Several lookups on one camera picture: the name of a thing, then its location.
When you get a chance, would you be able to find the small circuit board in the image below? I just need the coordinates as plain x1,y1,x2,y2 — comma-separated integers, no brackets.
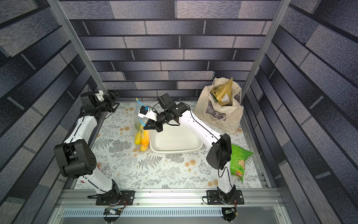
222,208,237,222
103,207,122,217

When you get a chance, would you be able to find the left aluminium frame post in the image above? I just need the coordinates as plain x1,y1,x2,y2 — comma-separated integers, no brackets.
47,0,108,94

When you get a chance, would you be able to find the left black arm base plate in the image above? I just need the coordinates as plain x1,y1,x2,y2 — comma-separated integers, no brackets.
94,190,135,206

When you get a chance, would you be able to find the aluminium frame post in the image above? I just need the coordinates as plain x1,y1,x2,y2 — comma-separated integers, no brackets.
241,0,291,100
47,0,108,94

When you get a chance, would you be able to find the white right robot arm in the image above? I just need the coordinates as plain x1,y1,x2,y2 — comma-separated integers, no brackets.
138,93,235,198

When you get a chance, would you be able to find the clear blue-zipper zip-top bag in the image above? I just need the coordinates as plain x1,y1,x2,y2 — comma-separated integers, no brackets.
133,98,145,147

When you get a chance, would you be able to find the aluminium front rail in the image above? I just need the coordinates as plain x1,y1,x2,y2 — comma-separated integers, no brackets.
55,188,284,208

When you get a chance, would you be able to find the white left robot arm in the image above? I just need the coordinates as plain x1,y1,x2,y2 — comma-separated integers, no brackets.
54,91,121,197

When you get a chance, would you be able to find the left small circuit board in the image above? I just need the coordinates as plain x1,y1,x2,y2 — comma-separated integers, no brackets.
103,207,122,217

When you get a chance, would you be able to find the white oval plastic tray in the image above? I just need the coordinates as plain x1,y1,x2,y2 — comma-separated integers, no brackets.
150,120,203,154

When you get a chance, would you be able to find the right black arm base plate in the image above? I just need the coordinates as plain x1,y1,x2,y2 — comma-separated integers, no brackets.
206,189,245,205

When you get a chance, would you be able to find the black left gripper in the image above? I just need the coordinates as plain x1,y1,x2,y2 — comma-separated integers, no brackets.
95,91,122,113

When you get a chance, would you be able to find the right aluminium frame post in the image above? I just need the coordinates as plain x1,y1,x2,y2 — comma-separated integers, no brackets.
241,0,291,100

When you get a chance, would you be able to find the small yellow mango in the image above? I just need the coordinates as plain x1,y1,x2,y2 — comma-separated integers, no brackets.
135,130,142,145

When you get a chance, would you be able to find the right small circuit board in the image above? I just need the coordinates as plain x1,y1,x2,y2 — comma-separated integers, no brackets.
222,208,237,222

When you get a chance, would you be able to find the green yellow mango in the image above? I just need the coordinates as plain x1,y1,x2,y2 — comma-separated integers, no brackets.
138,123,144,131

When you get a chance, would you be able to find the gold foil snack packet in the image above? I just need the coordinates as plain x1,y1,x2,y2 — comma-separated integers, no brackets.
210,78,233,106

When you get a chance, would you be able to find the beige canvas tote bag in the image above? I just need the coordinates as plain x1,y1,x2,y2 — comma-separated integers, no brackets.
194,77,244,134

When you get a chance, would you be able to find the green snack bag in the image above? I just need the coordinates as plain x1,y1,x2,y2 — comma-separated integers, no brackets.
230,144,254,183

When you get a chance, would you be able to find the orange yellow mango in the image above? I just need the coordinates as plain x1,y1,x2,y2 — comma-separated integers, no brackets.
140,130,150,152

